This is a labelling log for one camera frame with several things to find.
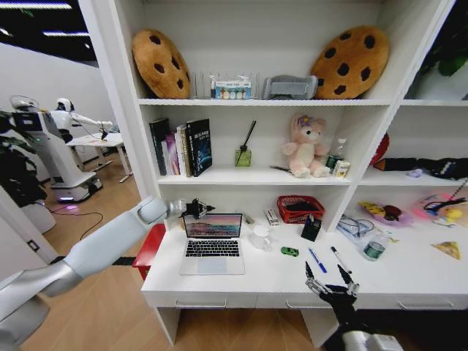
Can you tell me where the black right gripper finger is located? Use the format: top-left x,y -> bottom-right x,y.
336,263 -> 360,294
304,260 -> 325,294

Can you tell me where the blue pen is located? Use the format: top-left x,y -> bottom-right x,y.
307,247 -> 328,273

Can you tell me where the black white marker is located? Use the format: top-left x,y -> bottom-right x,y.
330,246 -> 353,276

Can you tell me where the silver laptop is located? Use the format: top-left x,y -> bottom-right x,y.
178,212 -> 246,276

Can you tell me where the green label bottle, clear cap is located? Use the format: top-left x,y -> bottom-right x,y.
362,230 -> 390,262

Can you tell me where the black pen holder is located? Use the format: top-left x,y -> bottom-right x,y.
301,213 -> 323,243

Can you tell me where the tan book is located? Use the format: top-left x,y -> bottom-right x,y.
178,123 -> 193,178

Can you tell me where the white book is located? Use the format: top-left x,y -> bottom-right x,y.
174,125 -> 187,177

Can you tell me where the black book blue cover art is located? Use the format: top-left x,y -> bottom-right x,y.
185,118 -> 214,178

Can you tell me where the red stool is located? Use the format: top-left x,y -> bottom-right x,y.
132,223 -> 167,281

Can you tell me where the pink purple book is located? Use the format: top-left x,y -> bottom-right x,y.
161,131 -> 181,176

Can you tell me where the green reed diffuser bottle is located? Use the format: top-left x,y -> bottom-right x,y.
234,120 -> 257,168

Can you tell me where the small white printed box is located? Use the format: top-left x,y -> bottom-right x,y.
263,208 -> 282,227

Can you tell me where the red plastic basket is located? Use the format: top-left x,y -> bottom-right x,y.
276,195 -> 326,224

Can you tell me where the thin black book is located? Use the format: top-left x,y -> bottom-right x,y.
148,117 -> 171,177

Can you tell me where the yellow spotted toy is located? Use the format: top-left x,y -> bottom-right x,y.
359,201 -> 385,215

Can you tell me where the purple plate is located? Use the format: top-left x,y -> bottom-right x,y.
357,200 -> 415,227

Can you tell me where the pink tray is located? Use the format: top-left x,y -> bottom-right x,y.
414,193 -> 468,224

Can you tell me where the yellow pizza slice toy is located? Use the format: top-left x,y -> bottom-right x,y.
431,241 -> 463,261

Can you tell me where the small white drink carton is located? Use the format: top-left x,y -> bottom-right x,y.
332,159 -> 352,179

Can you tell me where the white standing desk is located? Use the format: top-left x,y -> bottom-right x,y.
67,132 -> 134,184

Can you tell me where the white shelf desk unit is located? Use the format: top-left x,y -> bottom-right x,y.
78,0 -> 468,349

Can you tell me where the pink bunny plush toy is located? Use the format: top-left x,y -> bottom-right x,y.
281,112 -> 332,179

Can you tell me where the clear acrylic file holder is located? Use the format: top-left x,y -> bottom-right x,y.
190,70 -> 214,100

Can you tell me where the colourful printed small box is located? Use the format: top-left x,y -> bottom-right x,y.
210,75 -> 254,101

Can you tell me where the green label bottle, white cap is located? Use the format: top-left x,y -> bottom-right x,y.
325,137 -> 348,174

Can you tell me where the long black case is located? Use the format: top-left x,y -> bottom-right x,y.
373,157 -> 418,173

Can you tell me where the brown cookie plush pillow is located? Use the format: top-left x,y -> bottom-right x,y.
309,25 -> 390,101
131,29 -> 192,100

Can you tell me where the black knitted cloth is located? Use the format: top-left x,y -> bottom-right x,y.
416,157 -> 468,181

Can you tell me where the white wheeled robot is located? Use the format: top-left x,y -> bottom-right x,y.
10,95 -> 105,203

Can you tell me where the white planter pot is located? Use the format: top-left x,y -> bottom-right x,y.
21,200 -> 56,235

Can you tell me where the white humanoid robot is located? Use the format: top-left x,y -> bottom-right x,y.
48,97 -> 115,144

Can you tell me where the dark green potted plant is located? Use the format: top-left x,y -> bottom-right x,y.
0,109 -> 47,210

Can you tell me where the green leafy plant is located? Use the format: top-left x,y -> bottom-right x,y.
420,0 -> 468,78

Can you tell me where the silver drawer handle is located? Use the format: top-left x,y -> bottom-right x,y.
285,300 -> 323,310
175,298 -> 227,309
397,301 -> 445,312

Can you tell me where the clear bag with cables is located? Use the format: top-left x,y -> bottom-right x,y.
336,214 -> 378,246

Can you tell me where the black floor cable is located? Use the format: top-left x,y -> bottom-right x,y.
48,209 -> 105,230

